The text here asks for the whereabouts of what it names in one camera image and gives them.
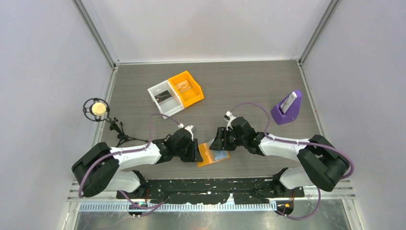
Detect black card stack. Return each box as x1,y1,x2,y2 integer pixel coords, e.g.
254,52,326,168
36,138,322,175
155,90,172,104

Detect orange card holder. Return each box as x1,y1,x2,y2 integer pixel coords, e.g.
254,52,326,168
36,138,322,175
196,143,230,168

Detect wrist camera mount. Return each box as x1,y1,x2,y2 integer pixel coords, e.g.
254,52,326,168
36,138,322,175
178,123,196,139
224,111,237,130

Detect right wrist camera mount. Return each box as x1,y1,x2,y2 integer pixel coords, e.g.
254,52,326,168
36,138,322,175
224,111,237,130

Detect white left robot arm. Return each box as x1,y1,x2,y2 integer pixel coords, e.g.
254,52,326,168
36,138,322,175
72,126,202,198

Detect black microphone tripod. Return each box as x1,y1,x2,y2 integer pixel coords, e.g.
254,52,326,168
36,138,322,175
109,117,148,147

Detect microphone with shock mount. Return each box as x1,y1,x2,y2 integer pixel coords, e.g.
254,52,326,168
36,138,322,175
82,98,111,122

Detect tan card stack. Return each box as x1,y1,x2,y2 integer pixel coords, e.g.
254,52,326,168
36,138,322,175
175,80,192,93

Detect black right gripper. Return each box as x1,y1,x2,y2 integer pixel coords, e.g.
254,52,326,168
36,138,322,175
209,127,247,151

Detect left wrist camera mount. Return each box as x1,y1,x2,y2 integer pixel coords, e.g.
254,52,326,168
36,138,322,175
178,123,196,139

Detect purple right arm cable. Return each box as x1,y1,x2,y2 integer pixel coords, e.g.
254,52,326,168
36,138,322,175
230,102,355,221

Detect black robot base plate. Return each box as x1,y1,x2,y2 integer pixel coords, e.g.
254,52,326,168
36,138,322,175
116,178,305,205

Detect aluminium front rail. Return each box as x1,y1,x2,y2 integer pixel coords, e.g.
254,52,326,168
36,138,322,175
79,201,277,212

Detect orange plastic bin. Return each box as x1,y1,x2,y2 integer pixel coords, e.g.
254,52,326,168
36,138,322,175
169,70,204,108

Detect white plastic bin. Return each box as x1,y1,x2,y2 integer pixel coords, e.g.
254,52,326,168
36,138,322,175
147,80,185,116

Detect purple metronome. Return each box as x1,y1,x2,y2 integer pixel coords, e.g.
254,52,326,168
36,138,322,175
271,90,303,125

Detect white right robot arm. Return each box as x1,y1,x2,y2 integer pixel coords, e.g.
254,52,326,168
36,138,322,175
209,117,350,197

